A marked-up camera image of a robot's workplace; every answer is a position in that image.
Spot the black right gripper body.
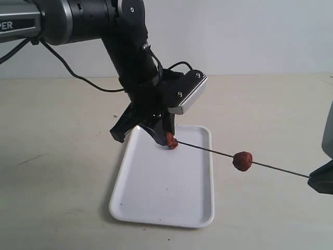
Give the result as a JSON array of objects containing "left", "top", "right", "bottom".
[{"left": 308, "top": 160, "right": 333, "bottom": 194}]

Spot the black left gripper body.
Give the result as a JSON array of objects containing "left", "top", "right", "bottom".
[{"left": 119, "top": 69, "right": 185, "bottom": 125}]

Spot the brown meatball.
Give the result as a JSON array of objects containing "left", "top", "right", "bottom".
[
  {"left": 165, "top": 131, "right": 178, "bottom": 149},
  {"left": 233, "top": 152, "right": 253, "bottom": 172}
]

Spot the thin metal skewer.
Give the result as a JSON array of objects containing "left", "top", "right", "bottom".
[{"left": 178, "top": 141, "right": 310, "bottom": 179}]

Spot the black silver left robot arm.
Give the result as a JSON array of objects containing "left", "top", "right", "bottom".
[{"left": 1, "top": 1, "right": 180, "bottom": 149}]

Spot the white rectangular plastic tray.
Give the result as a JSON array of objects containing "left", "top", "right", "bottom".
[{"left": 109, "top": 125, "right": 214, "bottom": 229}]

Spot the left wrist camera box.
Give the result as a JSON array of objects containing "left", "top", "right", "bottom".
[{"left": 163, "top": 70, "right": 208, "bottom": 115}]

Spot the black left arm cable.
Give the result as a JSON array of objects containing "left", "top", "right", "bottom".
[{"left": 39, "top": 39, "right": 125, "bottom": 93}]

